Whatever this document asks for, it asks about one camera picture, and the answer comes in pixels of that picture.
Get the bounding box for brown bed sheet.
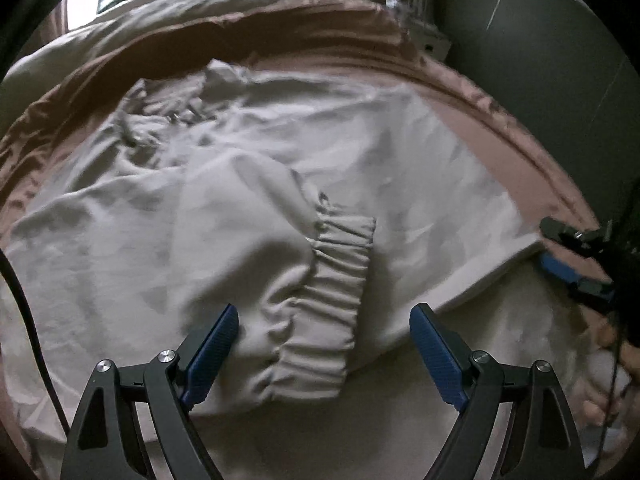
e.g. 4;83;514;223
0;0;612;480

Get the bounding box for light grey jacket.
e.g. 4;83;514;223
8;61;634;479

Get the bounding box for beige duvet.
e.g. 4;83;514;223
1;0;281;132

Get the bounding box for white bedside table right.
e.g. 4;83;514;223
385;0;451;63

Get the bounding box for items on right table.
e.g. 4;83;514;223
385;0;435;26

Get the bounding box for black cable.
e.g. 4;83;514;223
0;246;72;436

